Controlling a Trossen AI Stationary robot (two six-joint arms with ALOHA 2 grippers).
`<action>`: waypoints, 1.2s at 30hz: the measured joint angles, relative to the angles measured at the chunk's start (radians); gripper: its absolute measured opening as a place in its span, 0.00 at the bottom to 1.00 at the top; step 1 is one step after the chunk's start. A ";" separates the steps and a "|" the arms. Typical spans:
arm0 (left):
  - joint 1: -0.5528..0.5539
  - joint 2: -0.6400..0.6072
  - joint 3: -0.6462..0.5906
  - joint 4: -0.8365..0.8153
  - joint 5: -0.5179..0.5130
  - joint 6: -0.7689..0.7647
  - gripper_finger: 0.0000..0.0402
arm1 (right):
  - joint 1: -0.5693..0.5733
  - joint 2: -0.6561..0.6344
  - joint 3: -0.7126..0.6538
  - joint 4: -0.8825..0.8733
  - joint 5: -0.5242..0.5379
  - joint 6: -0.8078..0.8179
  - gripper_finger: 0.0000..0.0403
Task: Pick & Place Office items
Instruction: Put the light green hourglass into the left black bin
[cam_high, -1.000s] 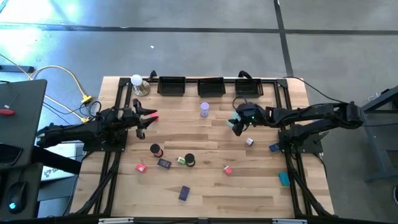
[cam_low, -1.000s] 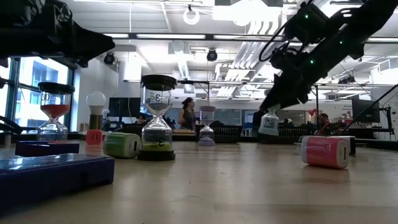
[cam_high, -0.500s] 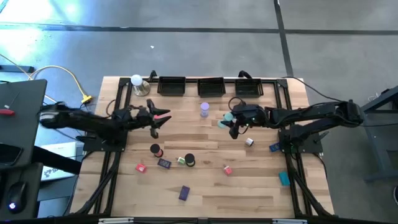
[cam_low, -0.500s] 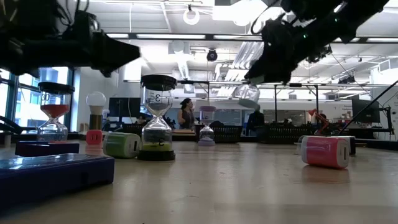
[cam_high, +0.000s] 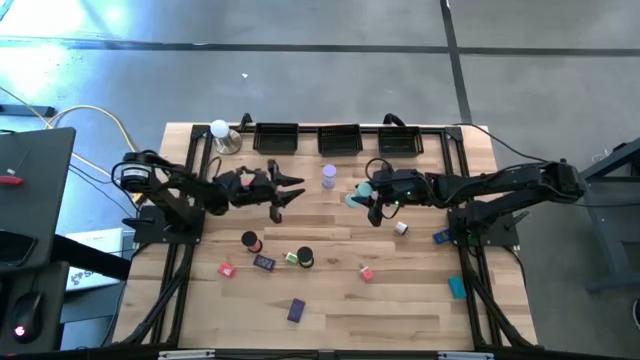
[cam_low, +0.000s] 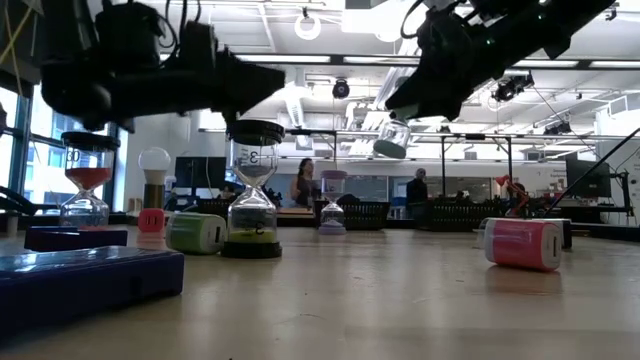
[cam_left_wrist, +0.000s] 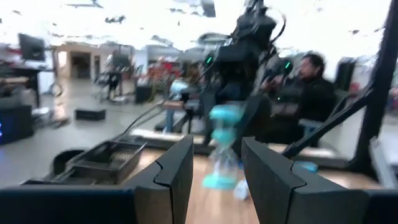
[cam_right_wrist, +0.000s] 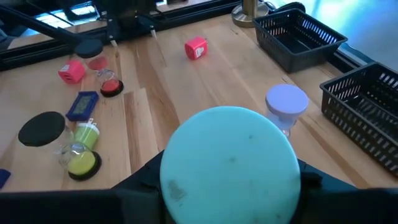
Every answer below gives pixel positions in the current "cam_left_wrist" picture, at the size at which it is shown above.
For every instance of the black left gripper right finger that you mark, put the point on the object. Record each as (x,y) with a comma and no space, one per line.
(280,199)

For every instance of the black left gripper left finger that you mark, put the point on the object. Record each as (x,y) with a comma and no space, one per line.
(168,193)

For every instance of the white pencil sharpener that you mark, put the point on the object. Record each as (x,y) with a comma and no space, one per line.
(242,190)

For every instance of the teal rectangular timer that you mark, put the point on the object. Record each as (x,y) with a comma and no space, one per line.
(306,167)

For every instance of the teal hourglass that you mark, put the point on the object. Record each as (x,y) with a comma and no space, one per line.
(225,114)

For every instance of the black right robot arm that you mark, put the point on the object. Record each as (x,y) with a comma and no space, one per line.
(248,40)

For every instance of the black plastic basket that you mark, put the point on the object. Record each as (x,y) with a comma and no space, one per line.
(124,161)

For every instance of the person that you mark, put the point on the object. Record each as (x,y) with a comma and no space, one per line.
(317,96)

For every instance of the black floor box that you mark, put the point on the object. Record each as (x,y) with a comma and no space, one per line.
(90,114)

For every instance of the computer with blue light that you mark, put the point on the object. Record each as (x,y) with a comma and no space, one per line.
(15,124)

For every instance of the black monitor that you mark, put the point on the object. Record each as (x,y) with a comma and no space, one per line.
(31,46)

